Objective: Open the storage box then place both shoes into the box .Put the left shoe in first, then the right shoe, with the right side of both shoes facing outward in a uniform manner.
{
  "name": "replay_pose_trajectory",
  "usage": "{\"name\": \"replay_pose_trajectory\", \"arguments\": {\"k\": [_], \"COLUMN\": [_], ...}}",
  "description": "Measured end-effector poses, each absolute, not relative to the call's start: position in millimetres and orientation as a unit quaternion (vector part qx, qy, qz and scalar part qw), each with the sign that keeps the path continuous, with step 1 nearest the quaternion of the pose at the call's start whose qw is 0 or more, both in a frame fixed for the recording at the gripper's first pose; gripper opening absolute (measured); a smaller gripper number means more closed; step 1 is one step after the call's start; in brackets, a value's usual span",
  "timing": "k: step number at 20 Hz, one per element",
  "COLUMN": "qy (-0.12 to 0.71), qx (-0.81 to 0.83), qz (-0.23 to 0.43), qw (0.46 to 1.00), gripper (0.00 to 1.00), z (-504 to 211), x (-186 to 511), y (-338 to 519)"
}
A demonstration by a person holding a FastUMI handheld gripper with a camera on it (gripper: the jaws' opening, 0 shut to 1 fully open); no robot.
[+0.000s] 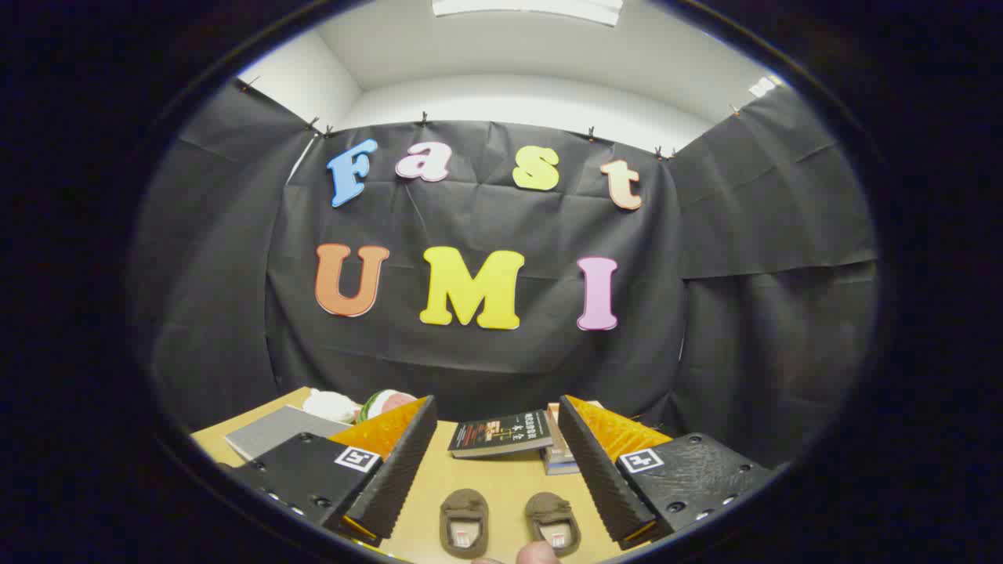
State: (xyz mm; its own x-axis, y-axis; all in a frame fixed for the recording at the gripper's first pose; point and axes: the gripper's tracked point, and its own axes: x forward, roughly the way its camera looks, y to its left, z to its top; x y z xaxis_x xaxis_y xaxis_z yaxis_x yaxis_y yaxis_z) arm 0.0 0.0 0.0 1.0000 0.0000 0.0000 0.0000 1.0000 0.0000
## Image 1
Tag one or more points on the ceiling light panel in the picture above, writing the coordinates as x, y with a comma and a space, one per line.
533, 8

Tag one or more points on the watermelon slice plush toy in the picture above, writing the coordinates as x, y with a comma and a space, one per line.
384, 403

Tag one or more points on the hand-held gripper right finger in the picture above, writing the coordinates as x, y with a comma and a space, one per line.
599, 470

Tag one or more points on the white plush toy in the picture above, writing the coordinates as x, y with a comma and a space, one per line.
329, 406

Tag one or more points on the black cover book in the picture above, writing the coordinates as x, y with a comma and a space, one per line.
501, 432

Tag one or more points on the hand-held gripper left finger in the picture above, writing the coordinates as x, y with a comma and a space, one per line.
400, 470

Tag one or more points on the thin pale book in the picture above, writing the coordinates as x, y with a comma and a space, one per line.
558, 464

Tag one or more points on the brown fuzzy shoe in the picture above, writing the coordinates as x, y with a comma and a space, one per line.
464, 509
548, 507

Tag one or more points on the beige cover book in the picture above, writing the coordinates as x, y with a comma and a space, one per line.
555, 439

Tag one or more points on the blue cover book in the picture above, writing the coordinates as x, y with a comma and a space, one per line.
560, 471

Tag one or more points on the pale lidded storage box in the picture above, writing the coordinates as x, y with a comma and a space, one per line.
274, 431

